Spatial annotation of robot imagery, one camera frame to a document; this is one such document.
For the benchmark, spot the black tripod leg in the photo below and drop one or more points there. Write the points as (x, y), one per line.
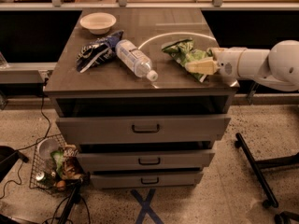
(73, 199)

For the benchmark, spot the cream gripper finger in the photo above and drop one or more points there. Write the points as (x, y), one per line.
(215, 51)
(205, 66)

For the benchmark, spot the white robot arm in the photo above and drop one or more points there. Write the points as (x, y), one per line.
(276, 68)

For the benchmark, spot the green jalapeno chip bag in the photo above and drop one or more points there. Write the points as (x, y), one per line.
(183, 51)

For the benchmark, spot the black wire basket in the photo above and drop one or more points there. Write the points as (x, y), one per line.
(43, 174)

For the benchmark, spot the white paper bowl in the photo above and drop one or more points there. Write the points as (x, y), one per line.
(98, 23)

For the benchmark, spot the top grey drawer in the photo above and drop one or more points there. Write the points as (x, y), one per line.
(142, 129)

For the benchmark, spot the clear plastic water bottle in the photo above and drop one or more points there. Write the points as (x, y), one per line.
(139, 63)

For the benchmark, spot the blue chip bag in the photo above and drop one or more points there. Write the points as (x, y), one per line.
(98, 52)

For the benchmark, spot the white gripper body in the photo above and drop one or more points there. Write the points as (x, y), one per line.
(226, 62)

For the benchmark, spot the middle grey drawer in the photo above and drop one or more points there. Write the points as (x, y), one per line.
(156, 160)

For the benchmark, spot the grey drawer cabinet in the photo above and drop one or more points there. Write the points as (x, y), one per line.
(112, 90)

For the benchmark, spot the blue tape cross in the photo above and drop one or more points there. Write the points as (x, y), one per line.
(146, 209)

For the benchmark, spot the snack bag in basket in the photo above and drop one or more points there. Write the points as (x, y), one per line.
(67, 166)

